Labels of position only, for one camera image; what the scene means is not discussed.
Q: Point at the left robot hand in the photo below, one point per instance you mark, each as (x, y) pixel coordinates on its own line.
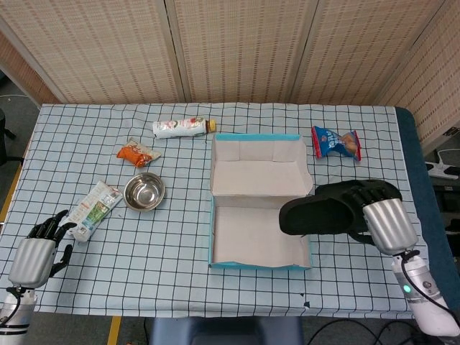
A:
(32, 258)

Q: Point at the blue cardboard shoe box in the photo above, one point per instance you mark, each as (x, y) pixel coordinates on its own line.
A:
(251, 230)

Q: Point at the black rubber slipper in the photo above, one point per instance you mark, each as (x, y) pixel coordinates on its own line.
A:
(312, 215)

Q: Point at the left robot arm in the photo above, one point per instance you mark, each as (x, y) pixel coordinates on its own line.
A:
(14, 316)

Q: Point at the green white snack package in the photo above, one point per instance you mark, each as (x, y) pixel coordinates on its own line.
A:
(93, 212)

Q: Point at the black stand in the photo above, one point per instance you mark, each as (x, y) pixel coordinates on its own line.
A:
(3, 136)

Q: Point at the stainless steel bowl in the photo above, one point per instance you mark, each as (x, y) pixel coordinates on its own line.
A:
(143, 192)

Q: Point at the blue checkered tablecloth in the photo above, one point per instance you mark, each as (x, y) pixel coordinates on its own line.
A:
(161, 269)

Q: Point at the orange snack bag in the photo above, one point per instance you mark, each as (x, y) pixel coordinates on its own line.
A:
(133, 154)

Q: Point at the white labelled drink bottle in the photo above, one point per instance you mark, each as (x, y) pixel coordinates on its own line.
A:
(179, 128)

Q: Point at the blue padded seat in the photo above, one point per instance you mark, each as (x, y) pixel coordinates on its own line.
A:
(226, 332)

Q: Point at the bamboo folding screen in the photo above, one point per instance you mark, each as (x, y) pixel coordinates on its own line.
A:
(233, 46)

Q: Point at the blue snack bag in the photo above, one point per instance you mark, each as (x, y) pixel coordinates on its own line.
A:
(330, 142)

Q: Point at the dark blue padded table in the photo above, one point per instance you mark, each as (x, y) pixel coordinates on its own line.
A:
(409, 143)

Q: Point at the white chair base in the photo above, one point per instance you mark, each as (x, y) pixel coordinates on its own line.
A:
(442, 167)

